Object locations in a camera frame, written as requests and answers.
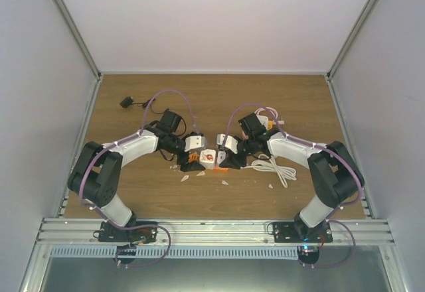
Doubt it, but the orange power strip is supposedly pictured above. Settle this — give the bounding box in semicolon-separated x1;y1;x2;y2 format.
189;161;228;176

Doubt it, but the white tiger cube plug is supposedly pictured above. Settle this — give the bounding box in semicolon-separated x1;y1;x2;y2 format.
199;149;216;170

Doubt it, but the white power strip cable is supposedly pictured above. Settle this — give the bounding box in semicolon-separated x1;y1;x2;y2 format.
238;157;298;187

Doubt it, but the black power adapter with cable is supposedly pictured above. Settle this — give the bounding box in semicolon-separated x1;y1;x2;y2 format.
120;96;188;133

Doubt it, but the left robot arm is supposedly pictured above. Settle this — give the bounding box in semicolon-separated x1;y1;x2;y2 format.
67;110;207;242

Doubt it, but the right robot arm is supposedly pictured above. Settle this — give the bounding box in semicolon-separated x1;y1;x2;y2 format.
216;113;365;242

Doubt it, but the white USB charger plug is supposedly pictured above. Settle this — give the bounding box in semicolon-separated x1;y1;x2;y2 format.
216;151;226;167

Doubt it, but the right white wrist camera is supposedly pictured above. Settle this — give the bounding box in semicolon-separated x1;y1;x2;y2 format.
216;133;238;147

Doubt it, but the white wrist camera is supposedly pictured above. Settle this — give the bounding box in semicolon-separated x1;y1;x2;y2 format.
185;135;207;152
216;133;238;147

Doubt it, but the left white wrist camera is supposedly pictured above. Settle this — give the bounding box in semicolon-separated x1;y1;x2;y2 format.
185;135;207;152

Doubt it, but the pink coiled cable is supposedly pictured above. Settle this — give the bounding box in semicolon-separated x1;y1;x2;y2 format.
255;106;286;126

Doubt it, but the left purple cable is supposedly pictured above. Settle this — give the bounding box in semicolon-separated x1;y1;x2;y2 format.
78;88;200;269

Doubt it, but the grey slotted cable duct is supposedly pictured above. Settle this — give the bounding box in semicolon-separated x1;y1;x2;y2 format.
50;245;298;260

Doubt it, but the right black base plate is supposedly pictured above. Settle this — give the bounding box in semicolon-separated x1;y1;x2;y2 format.
266;221;333;244

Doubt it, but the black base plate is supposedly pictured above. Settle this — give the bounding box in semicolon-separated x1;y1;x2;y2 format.
266;221;333;244
92;220;158;245

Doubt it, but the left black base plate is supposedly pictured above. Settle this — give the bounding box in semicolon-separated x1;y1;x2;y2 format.
92;220;158;245

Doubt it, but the aluminium rail front frame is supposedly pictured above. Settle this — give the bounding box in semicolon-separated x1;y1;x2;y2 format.
36;218;395;246

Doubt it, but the left aluminium corner post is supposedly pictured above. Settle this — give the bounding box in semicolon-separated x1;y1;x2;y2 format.
53;0;102;82

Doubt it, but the aluminium corner post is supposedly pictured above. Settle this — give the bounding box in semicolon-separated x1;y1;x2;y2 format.
325;0;379;82
53;0;102;82

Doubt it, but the right aluminium corner post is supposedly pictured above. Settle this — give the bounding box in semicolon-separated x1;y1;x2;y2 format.
325;0;379;82

